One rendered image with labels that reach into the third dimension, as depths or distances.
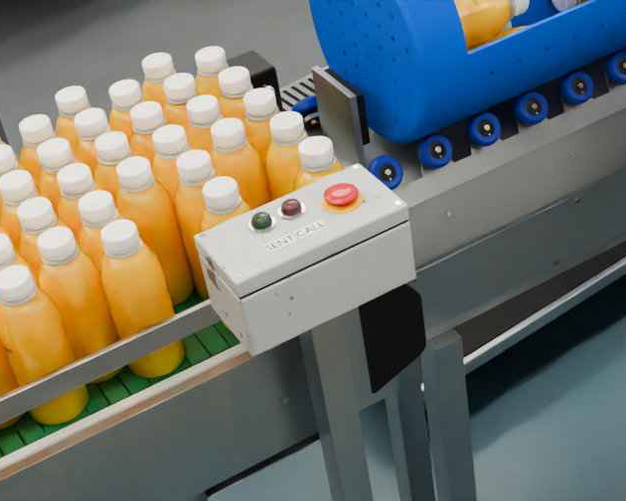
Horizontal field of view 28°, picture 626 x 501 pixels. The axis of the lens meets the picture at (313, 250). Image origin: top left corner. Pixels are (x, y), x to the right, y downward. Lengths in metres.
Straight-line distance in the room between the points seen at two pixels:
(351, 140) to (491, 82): 0.19
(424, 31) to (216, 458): 0.56
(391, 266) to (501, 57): 0.35
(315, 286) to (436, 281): 0.45
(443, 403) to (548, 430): 0.69
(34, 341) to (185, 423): 0.22
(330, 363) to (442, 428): 0.56
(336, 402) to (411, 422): 0.68
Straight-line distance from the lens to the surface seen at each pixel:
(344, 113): 1.58
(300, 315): 1.27
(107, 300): 1.38
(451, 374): 1.85
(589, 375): 2.64
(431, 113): 1.52
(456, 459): 1.97
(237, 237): 1.27
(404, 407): 2.05
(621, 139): 1.76
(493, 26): 1.58
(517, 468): 2.47
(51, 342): 1.34
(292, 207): 1.27
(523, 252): 1.78
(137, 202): 1.43
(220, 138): 1.45
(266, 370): 1.45
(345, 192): 1.28
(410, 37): 1.47
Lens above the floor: 1.85
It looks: 38 degrees down
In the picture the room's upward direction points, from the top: 10 degrees counter-clockwise
